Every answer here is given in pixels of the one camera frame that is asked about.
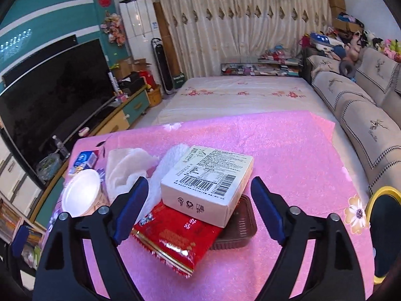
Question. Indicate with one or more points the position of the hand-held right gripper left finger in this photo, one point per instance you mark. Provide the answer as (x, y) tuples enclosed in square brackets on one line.
[(131, 213)]

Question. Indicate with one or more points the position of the red bag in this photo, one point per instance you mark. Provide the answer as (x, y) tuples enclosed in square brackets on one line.
[(147, 80)]

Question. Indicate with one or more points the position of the row of colourful books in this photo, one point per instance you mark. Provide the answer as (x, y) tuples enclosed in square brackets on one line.
[(12, 222)]

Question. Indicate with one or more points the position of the large curved black television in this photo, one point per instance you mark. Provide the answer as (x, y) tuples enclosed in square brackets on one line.
[(47, 100)]

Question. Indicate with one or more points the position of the open cardboard box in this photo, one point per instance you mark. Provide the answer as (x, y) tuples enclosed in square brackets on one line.
[(128, 65)]

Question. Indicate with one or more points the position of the small pink object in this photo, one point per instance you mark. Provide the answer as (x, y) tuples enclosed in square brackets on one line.
[(84, 131)]

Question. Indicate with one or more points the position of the grey neck pillow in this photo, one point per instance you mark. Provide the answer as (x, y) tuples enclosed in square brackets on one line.
[(347, 68)]

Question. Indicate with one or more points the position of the red snack packet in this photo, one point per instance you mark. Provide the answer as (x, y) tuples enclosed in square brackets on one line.
[(175, 238)]

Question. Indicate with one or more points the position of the green box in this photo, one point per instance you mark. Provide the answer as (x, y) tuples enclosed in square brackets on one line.
[(179, 81)]

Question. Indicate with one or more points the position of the glass coffee table with books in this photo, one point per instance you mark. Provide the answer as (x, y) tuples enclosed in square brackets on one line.
[(260, 67)]

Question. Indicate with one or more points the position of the pile of plush toys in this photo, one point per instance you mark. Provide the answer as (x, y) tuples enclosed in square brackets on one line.
[(332, 45)]

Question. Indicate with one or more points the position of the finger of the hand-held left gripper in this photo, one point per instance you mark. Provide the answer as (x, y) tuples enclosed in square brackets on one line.
[(20, 238)]

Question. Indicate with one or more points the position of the wicker basket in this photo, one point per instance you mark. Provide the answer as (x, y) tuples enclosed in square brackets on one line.
[(153, 96)]

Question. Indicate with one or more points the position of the blue tissue packet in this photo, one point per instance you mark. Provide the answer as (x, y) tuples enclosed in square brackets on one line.
[(83, 160)]

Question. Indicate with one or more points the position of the dark bin with yellow rim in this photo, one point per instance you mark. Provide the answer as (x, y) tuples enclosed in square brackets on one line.
[(387, 232)]

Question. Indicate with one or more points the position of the flat black television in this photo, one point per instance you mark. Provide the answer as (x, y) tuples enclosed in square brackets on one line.
[(47, 58)]

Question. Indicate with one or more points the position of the round white yogurt cup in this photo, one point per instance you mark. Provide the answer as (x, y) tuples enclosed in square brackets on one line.
[(81, 191)]

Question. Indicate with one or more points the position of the pink floral tablecloth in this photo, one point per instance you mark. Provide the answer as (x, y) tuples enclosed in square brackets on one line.
[(297, 163)]

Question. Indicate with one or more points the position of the brown cardboard box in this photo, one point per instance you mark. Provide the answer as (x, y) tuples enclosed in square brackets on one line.
[(337, 12), (336, 1), (341, 25)]

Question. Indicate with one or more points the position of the floral bed sheet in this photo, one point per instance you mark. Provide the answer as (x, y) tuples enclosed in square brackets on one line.
[(244, 100)]

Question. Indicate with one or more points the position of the teal and yellow television cabinet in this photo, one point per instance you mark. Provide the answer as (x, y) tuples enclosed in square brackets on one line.
[(137, 106)]

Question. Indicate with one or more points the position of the beige patterned curtain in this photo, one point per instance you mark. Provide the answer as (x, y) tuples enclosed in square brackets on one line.
[(238, 22)]

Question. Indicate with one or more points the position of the red round wall ornament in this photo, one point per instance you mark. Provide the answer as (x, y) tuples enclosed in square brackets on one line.
[(104, 0)]

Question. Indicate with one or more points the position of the clear water bottle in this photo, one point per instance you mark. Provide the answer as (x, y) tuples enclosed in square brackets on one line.
[(61, 147)]

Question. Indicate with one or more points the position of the white cardboard box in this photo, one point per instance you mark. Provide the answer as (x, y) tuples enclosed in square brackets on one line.
[(206, 178)]

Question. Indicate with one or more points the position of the hanging flower decoration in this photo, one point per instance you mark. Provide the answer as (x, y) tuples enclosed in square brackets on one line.
[(113, 28)]

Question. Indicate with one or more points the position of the black tower fan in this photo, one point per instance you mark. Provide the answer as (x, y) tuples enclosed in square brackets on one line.
[(163, 65)]

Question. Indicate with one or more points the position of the white drawer unit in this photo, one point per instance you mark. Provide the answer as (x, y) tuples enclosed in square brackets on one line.
[(15, 178)]

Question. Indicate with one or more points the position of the brown plastic tray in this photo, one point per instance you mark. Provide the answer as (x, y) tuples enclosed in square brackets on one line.
[(241, 225)]

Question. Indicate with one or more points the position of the white tissue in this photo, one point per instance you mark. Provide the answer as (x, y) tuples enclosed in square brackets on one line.
[(125, 166)]

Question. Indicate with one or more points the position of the beige sofa with deer covers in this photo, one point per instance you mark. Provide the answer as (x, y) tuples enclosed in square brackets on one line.
[(360, 109)]

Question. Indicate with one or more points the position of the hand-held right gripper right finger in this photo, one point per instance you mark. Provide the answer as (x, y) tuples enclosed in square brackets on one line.
[(268, 210)]

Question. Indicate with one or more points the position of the glass bowl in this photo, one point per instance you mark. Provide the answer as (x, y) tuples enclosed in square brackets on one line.
[(48, 166)]

